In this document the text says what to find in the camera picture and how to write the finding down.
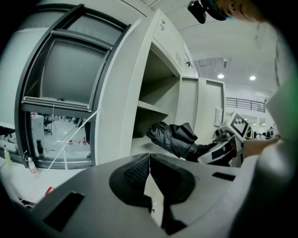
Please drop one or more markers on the person's right forearm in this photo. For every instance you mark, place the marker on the person's right forearm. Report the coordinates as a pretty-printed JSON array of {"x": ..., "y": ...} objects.
[{"x": 258, "y": 147}]

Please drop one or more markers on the grey metal locker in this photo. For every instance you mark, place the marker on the grey metal locker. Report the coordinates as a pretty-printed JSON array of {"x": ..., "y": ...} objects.
[{"x": 130, "y": 93}]

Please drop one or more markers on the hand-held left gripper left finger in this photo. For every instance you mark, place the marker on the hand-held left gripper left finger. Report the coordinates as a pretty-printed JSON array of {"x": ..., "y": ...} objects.
[{"x": 132, "y": 179}]

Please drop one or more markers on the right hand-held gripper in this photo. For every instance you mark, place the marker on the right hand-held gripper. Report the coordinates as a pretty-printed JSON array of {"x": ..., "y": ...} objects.
[{"x": 232, "y": 130}]

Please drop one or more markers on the round ceiling light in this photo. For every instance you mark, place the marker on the round ceiling light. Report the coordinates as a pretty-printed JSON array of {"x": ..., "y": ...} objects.
[
  {"x": 220, "y": 76},
  {"x": 252, "y": 78}
]

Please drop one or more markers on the dark metal railing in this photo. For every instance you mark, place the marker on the dark metal railing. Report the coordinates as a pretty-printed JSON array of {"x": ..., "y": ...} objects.
[{"x": 246, "y": 104}]

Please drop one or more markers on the person's head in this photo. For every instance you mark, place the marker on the person's head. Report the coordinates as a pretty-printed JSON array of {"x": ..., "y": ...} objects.
[{"x": 242, "y": 10}]

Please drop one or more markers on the black umbrella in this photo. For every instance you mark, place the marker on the black umbrella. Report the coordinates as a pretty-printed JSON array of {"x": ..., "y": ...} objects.
[{"x": 173, "y": 139}]

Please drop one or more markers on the person's light clothing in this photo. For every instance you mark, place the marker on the person's light clothing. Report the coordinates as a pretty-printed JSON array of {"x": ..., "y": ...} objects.
[{"x": 274, "y": 162}]

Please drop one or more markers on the black bottle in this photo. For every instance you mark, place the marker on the black bottle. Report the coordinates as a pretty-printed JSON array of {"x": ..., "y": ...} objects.
[{"x": 40, "y": 148}]

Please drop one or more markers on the yellow-green bottle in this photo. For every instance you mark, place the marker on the yellow-green bottle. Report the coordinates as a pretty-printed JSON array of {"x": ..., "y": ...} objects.
[{"x": 7, "y": 156}]

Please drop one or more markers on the black head-mounted camera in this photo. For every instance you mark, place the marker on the black head-mounted camera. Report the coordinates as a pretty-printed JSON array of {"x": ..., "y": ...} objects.
[{"x": 197, "y": 11}]

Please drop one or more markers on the dark framed window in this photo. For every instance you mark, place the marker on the dark framed window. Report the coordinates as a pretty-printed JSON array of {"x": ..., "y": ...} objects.
[{"x": 69, "y": 88}]

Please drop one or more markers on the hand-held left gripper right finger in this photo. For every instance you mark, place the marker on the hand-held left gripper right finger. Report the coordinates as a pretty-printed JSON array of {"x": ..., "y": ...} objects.
[{"x": 172, "y": 183}]

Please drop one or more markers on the locker keys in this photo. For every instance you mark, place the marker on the locker keys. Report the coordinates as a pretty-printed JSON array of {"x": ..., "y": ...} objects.
[{"x": 188, "y": 63}]

